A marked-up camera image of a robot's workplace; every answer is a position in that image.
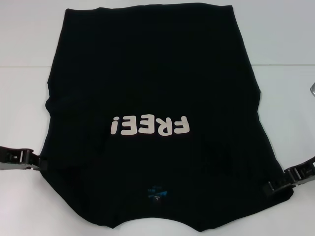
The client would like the black shirt with FREE print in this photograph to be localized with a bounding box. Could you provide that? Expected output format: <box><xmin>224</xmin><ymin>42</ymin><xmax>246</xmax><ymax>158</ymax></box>
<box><xmin>39</xmin><ymin>6</ymin><xmax>295</xmax><ymax>221</ymax></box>

